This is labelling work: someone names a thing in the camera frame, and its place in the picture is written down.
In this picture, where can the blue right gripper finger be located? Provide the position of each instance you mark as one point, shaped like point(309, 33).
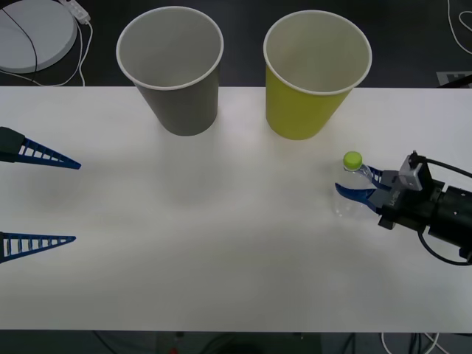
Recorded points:
point(387, 178)
point(359, 195)

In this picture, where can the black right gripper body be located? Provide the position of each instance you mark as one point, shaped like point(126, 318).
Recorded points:
point(409, 208)

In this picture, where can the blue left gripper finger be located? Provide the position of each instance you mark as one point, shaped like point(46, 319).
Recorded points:
point(62, 241)
point(13, 147)

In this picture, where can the clear bottle with green cap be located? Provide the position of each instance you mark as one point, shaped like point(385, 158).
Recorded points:
point(352, 159)

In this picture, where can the yellow-green plastic waste bin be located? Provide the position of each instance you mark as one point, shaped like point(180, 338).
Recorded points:
point(295, 110)

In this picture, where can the grey floor marker tag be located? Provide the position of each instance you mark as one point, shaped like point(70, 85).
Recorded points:
point(451, 78)

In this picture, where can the white round disc base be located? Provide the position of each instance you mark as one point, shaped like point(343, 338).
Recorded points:
point(48, 33)

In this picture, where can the white power strip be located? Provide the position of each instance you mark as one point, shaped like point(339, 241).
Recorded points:
point(77, 9)

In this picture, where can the grey plastic waste bin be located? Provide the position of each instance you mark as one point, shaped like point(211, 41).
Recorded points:
point(191, 110)

